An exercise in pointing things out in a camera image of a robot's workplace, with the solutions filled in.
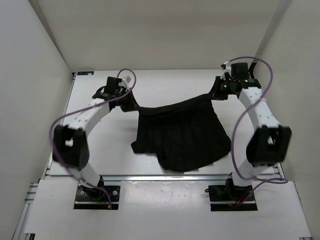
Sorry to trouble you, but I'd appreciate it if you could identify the black pleated skirt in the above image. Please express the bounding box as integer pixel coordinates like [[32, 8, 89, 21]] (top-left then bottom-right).
[[130, 93, 232, 173]]

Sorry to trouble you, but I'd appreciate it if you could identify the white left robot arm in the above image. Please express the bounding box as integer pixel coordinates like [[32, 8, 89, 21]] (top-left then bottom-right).
[[49, 76, 137, 200]]

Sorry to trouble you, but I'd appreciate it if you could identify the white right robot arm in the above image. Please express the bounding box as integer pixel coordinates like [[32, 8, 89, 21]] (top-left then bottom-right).
[[211, 61, 292, 200]]

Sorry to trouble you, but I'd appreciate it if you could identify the white front cover board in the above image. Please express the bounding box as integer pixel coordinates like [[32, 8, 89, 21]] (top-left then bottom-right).
[[25, 178, 311, 240]]

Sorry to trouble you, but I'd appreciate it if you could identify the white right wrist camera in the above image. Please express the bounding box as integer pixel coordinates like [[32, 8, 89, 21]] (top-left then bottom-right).
[[220, 61, 232, 75]]

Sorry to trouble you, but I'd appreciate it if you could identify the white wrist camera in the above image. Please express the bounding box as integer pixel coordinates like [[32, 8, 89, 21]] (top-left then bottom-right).
[[220, 61, 232, 75], [122, 75, 132, 85]]

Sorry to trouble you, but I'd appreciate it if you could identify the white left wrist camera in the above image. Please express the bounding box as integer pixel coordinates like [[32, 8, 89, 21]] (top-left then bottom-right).
[[122, 75, 132, 85]]

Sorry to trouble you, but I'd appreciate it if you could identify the aluminium table edge rail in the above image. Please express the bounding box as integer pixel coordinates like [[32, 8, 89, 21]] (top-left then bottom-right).
[[99, 173, 283, 182]]

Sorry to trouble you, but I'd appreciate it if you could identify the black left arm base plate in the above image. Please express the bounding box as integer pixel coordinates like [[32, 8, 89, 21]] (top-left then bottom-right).
[[73, 184, 121, 210]]

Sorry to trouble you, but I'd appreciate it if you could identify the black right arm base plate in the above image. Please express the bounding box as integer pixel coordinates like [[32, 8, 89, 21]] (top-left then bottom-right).
[[204, 185, 258, 212]]

